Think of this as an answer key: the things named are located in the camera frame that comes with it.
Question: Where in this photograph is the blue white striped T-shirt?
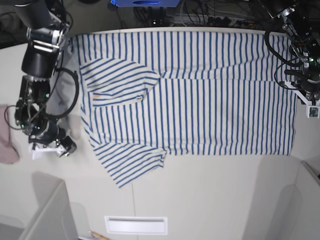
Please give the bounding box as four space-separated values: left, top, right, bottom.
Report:
68 31 297 188

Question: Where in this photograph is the pink cloth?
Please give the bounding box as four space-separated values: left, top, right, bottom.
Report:
0 104 20 165

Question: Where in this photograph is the blue box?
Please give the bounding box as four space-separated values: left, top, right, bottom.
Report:
110 0 180 8

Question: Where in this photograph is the grey bin left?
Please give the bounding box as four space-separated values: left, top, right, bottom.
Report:
0 171 90 240

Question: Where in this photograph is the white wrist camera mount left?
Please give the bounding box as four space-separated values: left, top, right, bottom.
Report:
284 81 320 119

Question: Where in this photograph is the grey bin right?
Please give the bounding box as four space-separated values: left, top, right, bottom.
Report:
242 161 320 240

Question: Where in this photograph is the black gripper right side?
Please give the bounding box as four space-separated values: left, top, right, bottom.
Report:
22 117 77 157

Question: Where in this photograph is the grey bin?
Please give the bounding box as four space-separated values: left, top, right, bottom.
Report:
0 171 90 240
242 161 320 240

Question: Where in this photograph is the black power strip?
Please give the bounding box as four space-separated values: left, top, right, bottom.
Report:
206 16 253 28

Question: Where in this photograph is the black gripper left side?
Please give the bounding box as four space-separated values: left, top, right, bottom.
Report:
284 67 320 99

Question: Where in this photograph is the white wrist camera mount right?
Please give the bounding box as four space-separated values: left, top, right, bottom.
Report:
28 142 65 161

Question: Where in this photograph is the white rectangular tray slot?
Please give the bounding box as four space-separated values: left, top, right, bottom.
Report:
104 216 168 235

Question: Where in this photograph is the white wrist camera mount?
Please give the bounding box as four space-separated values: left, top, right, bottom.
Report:
28 142 65 161
284 81 320 119

